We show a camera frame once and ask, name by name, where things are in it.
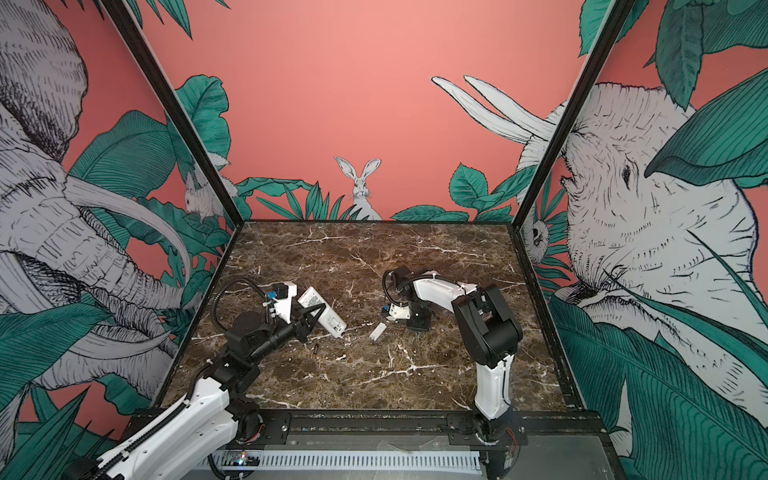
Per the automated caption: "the white remote control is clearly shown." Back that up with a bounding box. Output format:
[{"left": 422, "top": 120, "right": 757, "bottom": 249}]
[{"left": 298, "top": 287, "right": 347, "bottom": 338}]

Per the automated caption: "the white battery cover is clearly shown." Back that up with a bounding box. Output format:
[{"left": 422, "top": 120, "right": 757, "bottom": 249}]
[{"left": 369, "top": 323, "right": 387, "bottom": 342}]

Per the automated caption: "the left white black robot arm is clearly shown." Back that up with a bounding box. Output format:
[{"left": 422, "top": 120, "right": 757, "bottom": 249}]
[{"left": 61, "top": 303, "right": 328, "bottom": 479}]

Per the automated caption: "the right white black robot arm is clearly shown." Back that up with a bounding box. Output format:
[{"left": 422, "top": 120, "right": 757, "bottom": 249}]
[{"left": 382, "top": 266, "right": 523, "bottom": 444}]

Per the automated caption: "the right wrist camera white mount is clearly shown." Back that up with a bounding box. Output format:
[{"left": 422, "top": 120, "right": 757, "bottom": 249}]
[{"left": 386, "top": 304, "right": 411, "bottom": 321}]

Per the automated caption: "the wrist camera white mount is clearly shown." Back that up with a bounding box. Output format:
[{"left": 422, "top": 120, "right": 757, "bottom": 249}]
[
  {"left": 386, "top": 304, "right": 411, "bottom": 321},
  {"left": 264, "top": 281, "right": 297, "bottom": 324}
]

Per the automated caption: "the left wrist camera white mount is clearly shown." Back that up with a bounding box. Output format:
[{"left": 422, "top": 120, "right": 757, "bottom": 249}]
[{"left": 264, "top": 281, "right": 297, "bottom": 324}]

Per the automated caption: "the black left camera cable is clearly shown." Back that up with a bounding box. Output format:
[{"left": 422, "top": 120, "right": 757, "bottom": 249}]
[{"left": 211, "top": 277, "right": 268, "bottom": 334}]

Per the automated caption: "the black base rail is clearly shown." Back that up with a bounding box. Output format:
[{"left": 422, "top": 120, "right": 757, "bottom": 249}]
[{"left": 251, "top": 409, "right": 609, "bottom": 450}]

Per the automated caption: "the white vented cable duct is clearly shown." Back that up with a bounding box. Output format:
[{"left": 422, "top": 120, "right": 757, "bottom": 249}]
[{"left": 213, "top": 450, "right": 483, "bottom": 474}]

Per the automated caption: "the right black frame post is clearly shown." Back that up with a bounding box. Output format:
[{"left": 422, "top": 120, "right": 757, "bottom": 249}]
[{"left": 512, "top": 0, "right": 634, "bottom": 231}]

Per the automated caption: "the black frame post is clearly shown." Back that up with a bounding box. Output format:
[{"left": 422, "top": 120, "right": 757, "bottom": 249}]
[
  {"left": 101, "top": 0, "right": 245, "bottom": 229},
  {"left": 512, "top": 0, "right": 634, "bottom": 231}
]

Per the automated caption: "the left black frame post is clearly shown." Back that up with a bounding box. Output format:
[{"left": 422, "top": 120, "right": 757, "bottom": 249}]
[{"left": 101, "top": 0, "right": 245, "bottom": 229}]

